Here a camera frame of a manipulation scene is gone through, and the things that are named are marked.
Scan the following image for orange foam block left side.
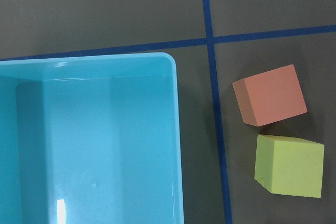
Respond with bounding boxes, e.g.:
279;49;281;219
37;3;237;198
232;65;308;127

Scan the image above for yellow foam block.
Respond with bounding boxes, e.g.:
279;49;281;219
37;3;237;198
254;134;324;198

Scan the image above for blue plastic bin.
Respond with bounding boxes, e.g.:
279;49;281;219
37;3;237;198
1;52;184;223

